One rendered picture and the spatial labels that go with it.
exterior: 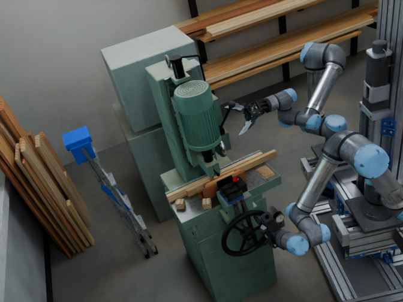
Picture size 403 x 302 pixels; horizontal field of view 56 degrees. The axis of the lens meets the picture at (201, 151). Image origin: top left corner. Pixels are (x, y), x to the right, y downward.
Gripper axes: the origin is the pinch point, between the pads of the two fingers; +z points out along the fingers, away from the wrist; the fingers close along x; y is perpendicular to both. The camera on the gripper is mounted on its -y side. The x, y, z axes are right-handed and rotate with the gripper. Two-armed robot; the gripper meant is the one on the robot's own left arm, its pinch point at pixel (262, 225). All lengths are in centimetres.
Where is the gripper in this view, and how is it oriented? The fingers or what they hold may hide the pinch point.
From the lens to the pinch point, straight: 189.4
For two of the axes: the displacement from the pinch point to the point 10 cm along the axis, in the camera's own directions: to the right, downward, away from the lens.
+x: 8.9, -4.1, 2.2
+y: 3.9, 9.1, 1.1
